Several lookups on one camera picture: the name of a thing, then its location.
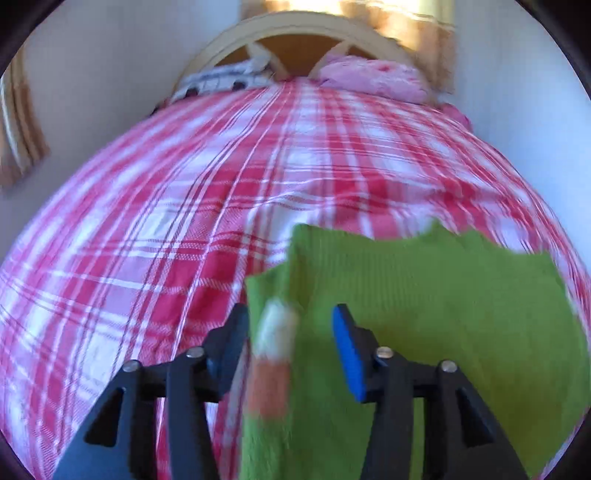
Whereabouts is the green orange striped knit sweater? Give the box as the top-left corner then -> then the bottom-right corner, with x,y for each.
241,220 -> 591,480

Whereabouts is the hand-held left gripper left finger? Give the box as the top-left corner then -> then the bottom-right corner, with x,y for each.
53,302 -> 252,480

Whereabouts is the yellow orange window curtain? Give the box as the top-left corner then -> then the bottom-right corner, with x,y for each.
240,0 -> 459,93

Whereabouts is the cream arched headboard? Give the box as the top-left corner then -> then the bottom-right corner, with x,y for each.
173,10 -> 416,93

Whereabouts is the pink cloth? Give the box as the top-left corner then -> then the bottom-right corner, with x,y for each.
436,102 -> 472,131

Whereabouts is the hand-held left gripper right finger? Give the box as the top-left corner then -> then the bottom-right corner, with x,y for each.
332,303 -> 529,480

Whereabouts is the pink pillow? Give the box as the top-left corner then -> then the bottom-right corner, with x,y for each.
318,54 -> 433,105

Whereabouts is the red plaid bedsheet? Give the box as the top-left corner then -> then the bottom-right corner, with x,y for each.
0,76 -> 591,480

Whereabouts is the white printed pillow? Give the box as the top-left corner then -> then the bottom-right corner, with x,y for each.
170,58 -> 279,103

